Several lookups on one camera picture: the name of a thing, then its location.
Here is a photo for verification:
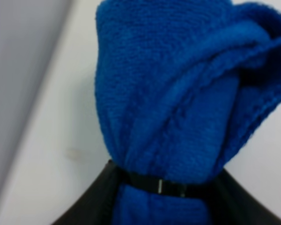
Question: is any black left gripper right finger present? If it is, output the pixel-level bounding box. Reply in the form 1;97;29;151
185;168;281;225

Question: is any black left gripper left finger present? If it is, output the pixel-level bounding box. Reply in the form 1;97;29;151
54;160;124;225

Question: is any blue towel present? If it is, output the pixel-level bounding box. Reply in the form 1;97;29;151
94;0;281;225

